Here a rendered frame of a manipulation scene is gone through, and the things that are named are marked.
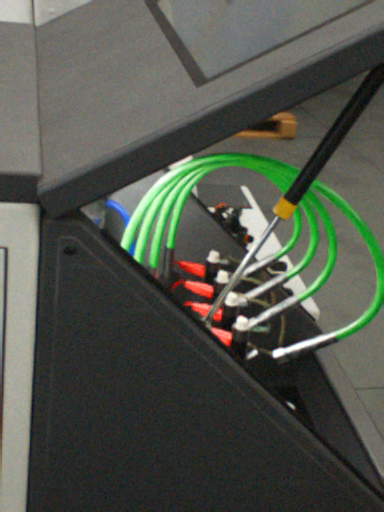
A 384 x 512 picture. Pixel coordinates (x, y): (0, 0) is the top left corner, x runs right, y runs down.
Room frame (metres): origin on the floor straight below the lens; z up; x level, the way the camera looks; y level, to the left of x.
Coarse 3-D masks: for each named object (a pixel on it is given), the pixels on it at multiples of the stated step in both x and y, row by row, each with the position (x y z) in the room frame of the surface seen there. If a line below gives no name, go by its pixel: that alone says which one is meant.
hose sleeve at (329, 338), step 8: (320, 336) 1.15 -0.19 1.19; (328, 336) 1.15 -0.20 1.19; (296, 344) 1.16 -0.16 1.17; (304, 344) 1.16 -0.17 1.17; (312, 344) 1.15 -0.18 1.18; (320, 344) 1.15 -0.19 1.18; (328, 344) 1.15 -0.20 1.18; (288, 352) 1.16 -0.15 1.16; (296, 352) 1.15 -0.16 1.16; (304, 352) 1.15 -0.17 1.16
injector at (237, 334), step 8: (232, 328) 1.25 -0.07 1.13; (248, 328) 1.25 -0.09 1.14; (232, 336) 1.25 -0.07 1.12; (240, 336) 1.24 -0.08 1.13; (248, 336) 1.25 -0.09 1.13; (232, 344) 1.24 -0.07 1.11; (240, 344) 1.24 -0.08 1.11; (240, 352) 1.24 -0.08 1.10; (256, 352) 1.25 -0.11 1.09; (248, 360) 1.25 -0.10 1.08
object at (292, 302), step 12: (264, 168) 1.33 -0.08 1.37; (180, 180) 1.30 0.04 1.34; (288, 180) 1.34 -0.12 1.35; (168, 192) 1.30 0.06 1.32; (312, 192) 1.35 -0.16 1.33; (156, 204) 1.29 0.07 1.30; (312, 204) 1.35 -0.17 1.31; (324, 216) 1.35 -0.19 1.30; (144, 228) 1.29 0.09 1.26; (144, 240) 1.29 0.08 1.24; (336, 240) 1.36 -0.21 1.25; (336, 252) 1.36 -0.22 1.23; (324, 276) 1.36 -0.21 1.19; (312, 288) 1.35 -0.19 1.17; (288, 300) 1.35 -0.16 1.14; (300, 300) 1.35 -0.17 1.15; (264, 312) 1.34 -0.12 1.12; (276, 312) 1.34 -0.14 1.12; (252, 324) 1.33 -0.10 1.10
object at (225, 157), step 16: (192, 160) 1.19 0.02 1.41; (208, 160) 1.18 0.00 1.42; (224, 160) 1.18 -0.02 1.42; (240, 160) 1.18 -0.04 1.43; (256, 160) 1.17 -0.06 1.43; (272, 160) 1.17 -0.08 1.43; (176, 176) 1.19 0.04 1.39; (160, 192) 1.20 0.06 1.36; (320, 192) 1.16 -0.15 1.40; (144, 208) 1.20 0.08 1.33; (352, 208) 1.15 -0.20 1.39; (128, 224) 1.20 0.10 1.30; (128, 240) 1.20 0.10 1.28; (368, 240) 1.14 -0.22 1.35; (368, 320) 1.14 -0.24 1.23; (336, 336) 1.15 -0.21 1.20
